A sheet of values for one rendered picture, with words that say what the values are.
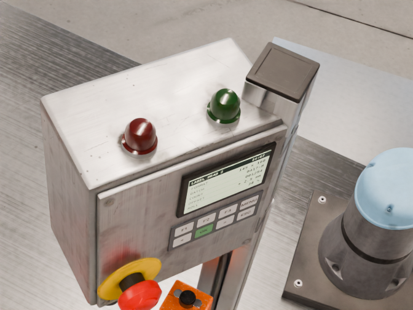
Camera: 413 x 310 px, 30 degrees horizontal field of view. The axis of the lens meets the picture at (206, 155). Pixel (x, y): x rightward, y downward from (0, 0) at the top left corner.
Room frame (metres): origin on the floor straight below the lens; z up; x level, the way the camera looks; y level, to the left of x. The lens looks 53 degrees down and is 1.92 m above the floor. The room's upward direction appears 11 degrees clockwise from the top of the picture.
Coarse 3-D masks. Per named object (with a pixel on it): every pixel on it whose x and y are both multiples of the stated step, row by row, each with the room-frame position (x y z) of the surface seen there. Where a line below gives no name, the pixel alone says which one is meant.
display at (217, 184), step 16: (272, 144) 0.37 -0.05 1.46; (240, 160) 0.35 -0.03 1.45; (256, 160) 0.36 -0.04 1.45; (192, 176) 0.33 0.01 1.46; (208, 176) 0.33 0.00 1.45; (224, 176) 0.34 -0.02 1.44; (240, 176) 0.35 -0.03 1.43; (256, 176) 0.36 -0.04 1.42; (192, 192) 0.33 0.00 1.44; (208, 192) 0.34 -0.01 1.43; (224, 192) 0.35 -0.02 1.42; (240, 192) 0.36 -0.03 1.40; (192, 208) 0.33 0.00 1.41
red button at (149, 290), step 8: (136, 272) 0.30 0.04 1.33; (128, 280) 0.29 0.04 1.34; (136, 280) 0.30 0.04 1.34; (144, 280) 0.29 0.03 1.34; (152, 280) 0.30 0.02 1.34; (120, 288) 0.29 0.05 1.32; (128, 288) 0.28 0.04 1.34; (136, 288) 0.28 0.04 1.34; (144, 288) 0.29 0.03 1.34; (152, 288) 0.29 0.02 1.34; (160, 288) 0.29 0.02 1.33; (120, 296) 0.28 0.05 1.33; (128, 296) 0.28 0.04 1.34; (136, 296) 0.28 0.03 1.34; (144, 296) 0.28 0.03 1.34; (152, 296) 0.28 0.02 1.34; (120, 304) 0.27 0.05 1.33; (128, 304) 0.27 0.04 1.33; (136, 304) 0.27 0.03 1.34; (144, 304) 0.28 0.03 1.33; (152, 304) 0.28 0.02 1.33
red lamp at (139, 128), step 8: (136, 120) 0.34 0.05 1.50; (144, 120) 0.34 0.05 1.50; (128, 128) 0.33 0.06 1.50; (136, 128) 0.33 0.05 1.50; (144, 128) 0.33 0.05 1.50; (152, 128) 0.33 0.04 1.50; (128, 136) 0.33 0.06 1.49; (136, 136) 0.32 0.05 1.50; (144, 136) 0.33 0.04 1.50; (152, 136) 0.33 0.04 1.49; (128, 144) 0.32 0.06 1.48; (136, 144) 0.32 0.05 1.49; (144, 144) 0.32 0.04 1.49; (152, 144) 0.33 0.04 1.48; (128, 152) 0.32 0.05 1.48; (136, 152) 0.32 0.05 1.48; (144, 152) 0.32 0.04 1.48; (152, 152) 0.33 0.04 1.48
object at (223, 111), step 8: (216, 96) 0.37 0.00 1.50; (224, 96) 0.37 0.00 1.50; (232, 96) 0.38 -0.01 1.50; (208, 104) 0.38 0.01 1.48; (216, 104) 0.37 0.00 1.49; (224, 104) 0.37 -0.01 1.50; (232, 104) 0.37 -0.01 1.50; (208, 112) 0.37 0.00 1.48; (216, 112) 0.37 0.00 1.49; (224, 112) 0.36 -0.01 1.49; (232, 112) 0.37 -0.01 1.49; (240, 112) 0.38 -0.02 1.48; (208, 120) 0.37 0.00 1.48; (216, 120) 0.36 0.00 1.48; (224, 120) 0.36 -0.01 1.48; (232, 120) 0.37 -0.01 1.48
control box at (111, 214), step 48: (48, 96) 0.36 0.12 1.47; (96, 96) 0.37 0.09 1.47; (144, 96) 0.38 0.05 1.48; (192, 96) 0.39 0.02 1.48; (240, 96) 0.40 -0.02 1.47; (48, 144) 0.35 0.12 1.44; (96, 144) 0.33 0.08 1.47; (192, 144) 0.34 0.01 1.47; (240, 144) 0.36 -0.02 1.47; (48, 192) 0.35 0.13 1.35; (96, 192) 0.29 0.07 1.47; (144, 192) 0.31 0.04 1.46; (96, 240) 0.29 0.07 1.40; (144, 240) 0.31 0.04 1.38; (240, 240) 0.37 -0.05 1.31; (96, 288) 0.29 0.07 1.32
